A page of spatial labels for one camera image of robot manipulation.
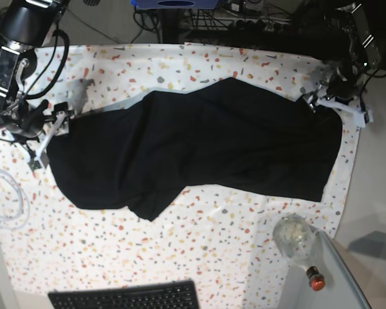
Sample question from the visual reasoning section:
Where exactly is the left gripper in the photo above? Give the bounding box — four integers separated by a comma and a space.
304, 62, 371, 111

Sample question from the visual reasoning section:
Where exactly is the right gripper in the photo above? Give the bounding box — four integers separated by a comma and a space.
0, 99, 74, 141

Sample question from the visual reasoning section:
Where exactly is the black t-shirt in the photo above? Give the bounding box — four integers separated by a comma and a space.
47, 78, 342, 221

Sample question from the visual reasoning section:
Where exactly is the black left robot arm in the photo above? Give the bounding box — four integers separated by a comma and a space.
317, 1, 381, 113

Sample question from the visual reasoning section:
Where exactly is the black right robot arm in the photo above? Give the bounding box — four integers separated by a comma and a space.
0, 1, 70, 142

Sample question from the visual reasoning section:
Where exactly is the black power strip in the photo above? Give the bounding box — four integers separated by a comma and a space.
228, 19, 291, 32

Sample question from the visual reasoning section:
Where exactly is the blue white device top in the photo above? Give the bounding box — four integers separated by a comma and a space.
130, 0, 228, 10

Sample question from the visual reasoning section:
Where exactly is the clear jar with yellow content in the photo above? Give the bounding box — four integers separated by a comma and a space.
273, 214, 315, 270

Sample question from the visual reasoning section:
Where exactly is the terrazzo pattern tablecloth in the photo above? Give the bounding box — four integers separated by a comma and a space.
0, 43, 360, 308

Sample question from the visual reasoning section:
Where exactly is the red emergency stop button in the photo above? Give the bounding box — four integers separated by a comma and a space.
306, 266, 326, 292

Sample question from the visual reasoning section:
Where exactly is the black keyboard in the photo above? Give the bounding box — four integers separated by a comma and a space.
48, 280, 199, 309

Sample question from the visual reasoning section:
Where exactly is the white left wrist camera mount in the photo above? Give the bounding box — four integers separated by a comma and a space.
317, 97, 373, 128

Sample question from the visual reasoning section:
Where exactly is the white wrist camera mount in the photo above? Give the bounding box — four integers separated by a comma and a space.
317, 97, 373, 128
28, 111, 70, 171

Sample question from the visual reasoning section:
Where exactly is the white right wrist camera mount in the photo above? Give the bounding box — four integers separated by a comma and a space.
28, 111, 70, 171

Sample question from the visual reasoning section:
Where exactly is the grey coiled cable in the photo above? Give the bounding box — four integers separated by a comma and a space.
0, 135, 32, 230

